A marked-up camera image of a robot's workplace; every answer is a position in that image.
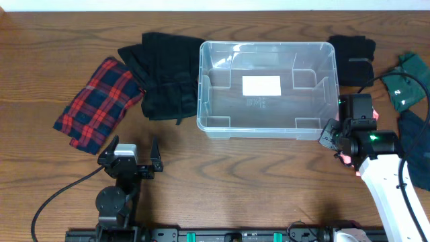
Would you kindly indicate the dark green folded garment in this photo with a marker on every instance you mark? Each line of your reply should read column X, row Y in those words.
column 404, row 92

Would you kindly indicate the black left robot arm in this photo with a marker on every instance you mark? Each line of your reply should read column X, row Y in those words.
column 117, row 204

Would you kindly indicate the clear plastic storage bin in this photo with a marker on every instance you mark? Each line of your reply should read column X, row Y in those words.
column 309, row 83

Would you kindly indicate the red plaid folded shirt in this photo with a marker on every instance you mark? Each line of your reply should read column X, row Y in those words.
column 99, row 107

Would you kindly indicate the navy blue garment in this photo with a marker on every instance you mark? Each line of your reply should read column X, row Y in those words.
column 409, row 125

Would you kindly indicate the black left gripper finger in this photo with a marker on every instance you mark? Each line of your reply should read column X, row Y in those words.
column 155, row 157
column 109, row 150

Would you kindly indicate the white label in bin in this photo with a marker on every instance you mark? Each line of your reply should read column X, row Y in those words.
column 262, row 86

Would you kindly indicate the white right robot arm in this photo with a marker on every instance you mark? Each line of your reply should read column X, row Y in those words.
column 378, row 157

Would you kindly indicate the pink printed t-shirt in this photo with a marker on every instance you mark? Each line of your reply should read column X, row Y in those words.
column 346, row 160

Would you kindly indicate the small black garment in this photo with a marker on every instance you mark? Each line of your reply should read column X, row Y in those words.
column 354, row 57

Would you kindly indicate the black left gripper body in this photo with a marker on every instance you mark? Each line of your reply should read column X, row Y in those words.
column 131, row 168

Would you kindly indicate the large black folded garment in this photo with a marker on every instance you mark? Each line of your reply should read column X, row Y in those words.
column 166, row 68

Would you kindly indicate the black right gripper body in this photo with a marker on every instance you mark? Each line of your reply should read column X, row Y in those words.
column 334, row 136

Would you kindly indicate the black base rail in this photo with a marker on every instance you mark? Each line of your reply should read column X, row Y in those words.
column 136, row 234

